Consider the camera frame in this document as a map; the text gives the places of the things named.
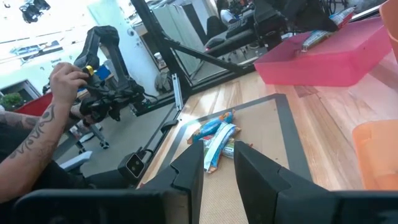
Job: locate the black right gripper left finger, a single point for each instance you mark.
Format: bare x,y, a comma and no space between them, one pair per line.
194,174

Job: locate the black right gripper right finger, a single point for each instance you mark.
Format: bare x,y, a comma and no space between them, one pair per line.
258,180

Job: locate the blue white granola bar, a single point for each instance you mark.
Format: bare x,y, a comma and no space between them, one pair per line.
314,40

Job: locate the multicoloured granola bar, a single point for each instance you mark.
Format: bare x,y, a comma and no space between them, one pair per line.
229,151

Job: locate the blue orange-ended granola bar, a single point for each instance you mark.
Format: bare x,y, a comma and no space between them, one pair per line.
211,126

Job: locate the person's forearm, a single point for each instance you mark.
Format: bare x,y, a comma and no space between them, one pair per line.
31,146

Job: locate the clear mat with black border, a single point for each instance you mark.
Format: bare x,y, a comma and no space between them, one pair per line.
267,130

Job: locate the pink plastic bin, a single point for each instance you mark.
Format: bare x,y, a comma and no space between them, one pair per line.
326,65

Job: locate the dark background desk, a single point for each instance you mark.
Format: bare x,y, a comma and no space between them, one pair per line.
233,43

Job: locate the black office chair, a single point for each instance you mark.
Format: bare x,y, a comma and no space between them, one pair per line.
216,28

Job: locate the wheeled stand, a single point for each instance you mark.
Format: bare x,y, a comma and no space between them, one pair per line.
99,137

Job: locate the orange plastic lid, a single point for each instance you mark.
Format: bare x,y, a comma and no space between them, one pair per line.
376,155

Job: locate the white cabinet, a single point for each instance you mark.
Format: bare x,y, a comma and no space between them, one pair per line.
183,31

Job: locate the person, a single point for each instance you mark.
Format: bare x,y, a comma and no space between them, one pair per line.
62,179

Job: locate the red box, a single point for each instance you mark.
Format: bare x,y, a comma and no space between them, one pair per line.
35,107

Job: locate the green plant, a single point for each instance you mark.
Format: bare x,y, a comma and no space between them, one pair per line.
11,101

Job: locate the black hanging device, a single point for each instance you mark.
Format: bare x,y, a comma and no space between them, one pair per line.
32,11

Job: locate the black table-level camera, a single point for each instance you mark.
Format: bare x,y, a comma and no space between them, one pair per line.
133,166

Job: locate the silver metal bracket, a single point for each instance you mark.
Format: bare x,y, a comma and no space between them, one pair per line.
177,91

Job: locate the black aluminium table frame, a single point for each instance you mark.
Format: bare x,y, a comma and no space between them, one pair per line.
199,56

